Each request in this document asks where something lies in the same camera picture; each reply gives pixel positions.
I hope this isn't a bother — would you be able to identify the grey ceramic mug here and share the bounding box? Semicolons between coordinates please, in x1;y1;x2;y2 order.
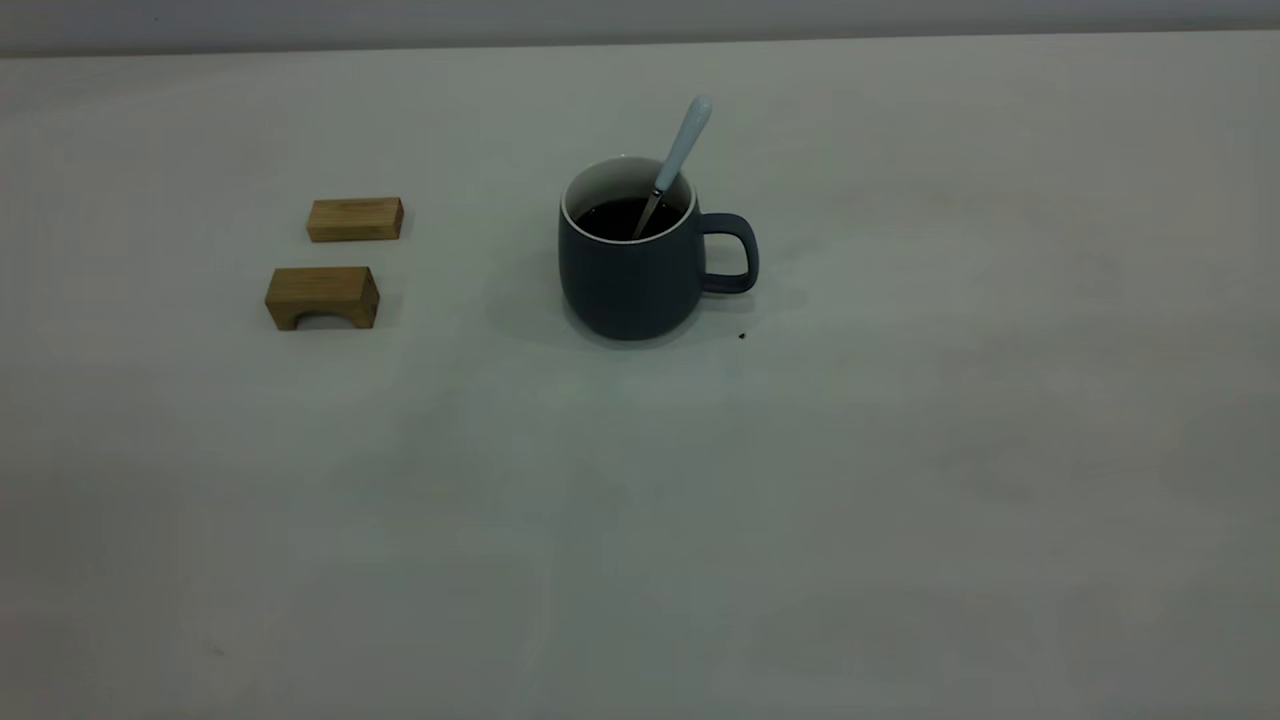
556;155;761;342

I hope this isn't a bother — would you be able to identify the spoon with pale blue handle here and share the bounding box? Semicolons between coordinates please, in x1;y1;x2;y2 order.
630;95;714;241

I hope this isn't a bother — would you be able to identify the dark coffee liquid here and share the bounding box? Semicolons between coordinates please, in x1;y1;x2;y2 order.
575;197;686;242

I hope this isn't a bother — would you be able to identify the flat wooden block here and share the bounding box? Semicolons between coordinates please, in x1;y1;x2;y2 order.
306;197;405;244

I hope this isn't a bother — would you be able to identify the arched wooden block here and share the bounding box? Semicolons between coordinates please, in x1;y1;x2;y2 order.
264;266;381;332

